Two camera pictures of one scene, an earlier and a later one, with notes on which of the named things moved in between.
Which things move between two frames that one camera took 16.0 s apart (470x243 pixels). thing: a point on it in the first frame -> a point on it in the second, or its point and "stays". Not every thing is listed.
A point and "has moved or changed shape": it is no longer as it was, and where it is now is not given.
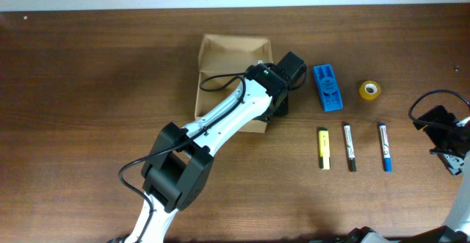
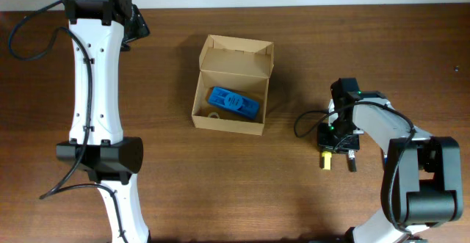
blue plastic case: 327,87 has moved or changed shape
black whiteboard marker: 350,149 stays
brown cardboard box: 227,54 stays
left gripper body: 281,109 -> 137,28
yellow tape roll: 370,89 has moved or changed shape
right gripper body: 448,144 -> 338,136
